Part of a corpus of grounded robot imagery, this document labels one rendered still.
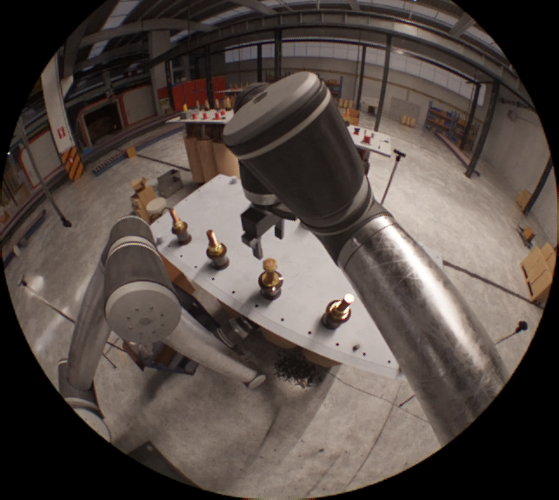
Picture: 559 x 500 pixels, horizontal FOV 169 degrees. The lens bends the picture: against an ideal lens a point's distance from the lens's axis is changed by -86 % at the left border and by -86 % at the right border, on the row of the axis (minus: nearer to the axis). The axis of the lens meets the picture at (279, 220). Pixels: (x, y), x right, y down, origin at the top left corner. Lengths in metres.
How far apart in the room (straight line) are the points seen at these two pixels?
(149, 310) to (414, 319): 0.35
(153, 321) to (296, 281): 0.61
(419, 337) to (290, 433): 2.03
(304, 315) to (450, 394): 0.63
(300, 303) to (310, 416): 1.57
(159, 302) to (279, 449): 2.05
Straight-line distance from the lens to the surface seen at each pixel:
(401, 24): 8.70
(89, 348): 0.79
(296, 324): 0.74
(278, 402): 2.09
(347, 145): 0.17
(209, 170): 3.46
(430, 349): 0.20
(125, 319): 0.35
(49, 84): 10.77
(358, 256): 0.22
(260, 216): 0.40
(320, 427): 2.20
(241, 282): 0.82
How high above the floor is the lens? 2.07
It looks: 43 degrees down
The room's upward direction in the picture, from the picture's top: 1 degrees clockwise
